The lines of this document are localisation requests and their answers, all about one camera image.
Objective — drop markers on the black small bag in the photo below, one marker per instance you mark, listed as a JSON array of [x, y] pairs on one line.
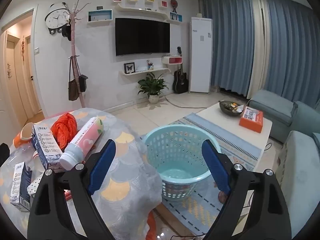
[[83, 83]]

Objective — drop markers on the teal sofa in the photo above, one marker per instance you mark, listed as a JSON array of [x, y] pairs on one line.
[[300, 170]]

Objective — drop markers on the pink bottle with white cap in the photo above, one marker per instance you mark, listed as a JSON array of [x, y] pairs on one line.
[[82, 140]]

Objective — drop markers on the long white wall shelf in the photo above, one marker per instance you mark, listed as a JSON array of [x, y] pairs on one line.
[[147, 11]]

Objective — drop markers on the pen holder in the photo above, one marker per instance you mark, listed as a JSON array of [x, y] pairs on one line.
[[150, 65]]

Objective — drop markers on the small red cube wall shelf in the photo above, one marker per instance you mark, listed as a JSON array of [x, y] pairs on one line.
[[164, 4]]

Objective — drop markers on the brown shoulder bag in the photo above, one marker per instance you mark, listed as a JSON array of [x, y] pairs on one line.
[[73, 90]]

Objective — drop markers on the framed butterfly picture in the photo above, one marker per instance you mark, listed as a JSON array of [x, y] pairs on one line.
[[129, 68]]

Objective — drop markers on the wall-mounted television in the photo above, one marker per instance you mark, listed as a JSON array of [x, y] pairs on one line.
[[142, 36]]

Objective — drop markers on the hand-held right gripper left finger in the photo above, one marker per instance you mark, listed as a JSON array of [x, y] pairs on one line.
[[102, 166]]

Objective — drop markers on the cream interior door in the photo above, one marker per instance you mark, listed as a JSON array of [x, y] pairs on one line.
[[17, 80]]

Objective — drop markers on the white standing air conditioner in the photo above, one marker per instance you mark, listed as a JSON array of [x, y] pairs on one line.
[[200, 60]]

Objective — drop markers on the light blue plastic basket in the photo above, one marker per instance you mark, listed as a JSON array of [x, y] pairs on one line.
[[175, 152]]

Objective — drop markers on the cream curtain panel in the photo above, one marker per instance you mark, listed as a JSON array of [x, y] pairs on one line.
[[258, 45]]

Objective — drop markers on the blue patterned rug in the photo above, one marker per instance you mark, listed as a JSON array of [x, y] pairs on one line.
[[240, 147]]

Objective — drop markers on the black hat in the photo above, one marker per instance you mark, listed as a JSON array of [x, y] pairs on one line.
[[67, 32]]

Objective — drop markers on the potted green plant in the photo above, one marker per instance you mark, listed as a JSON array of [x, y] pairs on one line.
[[152, 83]]

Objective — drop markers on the black and white wall clock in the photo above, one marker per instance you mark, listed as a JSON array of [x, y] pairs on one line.
[[56, 17]]

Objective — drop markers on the orange bag under table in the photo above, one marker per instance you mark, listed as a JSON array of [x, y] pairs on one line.
[[151, 223]]

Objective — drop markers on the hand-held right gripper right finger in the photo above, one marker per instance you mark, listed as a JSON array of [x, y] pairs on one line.
[[216, 166]]

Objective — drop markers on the teal armchair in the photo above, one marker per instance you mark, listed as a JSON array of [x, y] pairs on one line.
[[272, 110]]

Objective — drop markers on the white and red wall cabinet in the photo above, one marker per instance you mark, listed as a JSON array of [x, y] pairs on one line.
[[172, 60]]

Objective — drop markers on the small blue wall box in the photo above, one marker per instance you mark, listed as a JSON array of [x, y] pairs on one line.
[[176, 17]]

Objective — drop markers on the orange plastic bag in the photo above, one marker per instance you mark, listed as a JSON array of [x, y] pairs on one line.
[[63, 130]]

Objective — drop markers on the orange cardboard box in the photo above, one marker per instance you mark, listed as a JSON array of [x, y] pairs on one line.
[[251, 121]]

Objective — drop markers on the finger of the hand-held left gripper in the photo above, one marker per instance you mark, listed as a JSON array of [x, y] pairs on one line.
[[3, 153]]

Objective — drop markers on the red round wall ornament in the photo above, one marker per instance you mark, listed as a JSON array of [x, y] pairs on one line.
[[173, 3]]

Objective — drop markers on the red hanging door ornament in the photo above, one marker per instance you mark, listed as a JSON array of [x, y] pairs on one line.
[[23, 48]]

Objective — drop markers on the blue-edged wall box shelf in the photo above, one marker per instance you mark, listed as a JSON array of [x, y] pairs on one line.
[[100, 15]]

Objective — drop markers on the red paper cup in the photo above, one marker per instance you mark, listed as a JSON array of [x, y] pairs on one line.
[[23, 136]]

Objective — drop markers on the dark bowl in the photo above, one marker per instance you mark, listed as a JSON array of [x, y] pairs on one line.
[[226, 109]]

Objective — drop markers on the pink coat rack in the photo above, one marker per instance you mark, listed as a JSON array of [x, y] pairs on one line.
[[73, 45]]

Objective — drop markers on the white coffee table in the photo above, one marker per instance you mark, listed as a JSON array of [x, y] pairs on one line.
[[217, 120]]

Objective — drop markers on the black guitar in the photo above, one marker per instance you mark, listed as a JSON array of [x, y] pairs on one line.
[[180, 81]]

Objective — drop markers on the white light switch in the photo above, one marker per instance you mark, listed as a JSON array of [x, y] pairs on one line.
[[37, 50]]

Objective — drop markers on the blue curtain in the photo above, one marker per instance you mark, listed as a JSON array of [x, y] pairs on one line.
[[287, 45]]

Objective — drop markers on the small black picture frame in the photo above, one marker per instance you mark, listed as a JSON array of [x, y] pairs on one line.
[[100, 7]]

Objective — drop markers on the white curved wall shelf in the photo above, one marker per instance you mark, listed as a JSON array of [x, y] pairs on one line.
[[145, 71]]

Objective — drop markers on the spotted white packet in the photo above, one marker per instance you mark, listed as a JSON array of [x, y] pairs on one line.
[[35, 185]]

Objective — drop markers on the blue and white carton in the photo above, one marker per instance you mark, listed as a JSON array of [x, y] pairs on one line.
[[43, 142], [20, 187]]

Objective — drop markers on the white open door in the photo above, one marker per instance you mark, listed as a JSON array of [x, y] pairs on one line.
[[5, 92]]

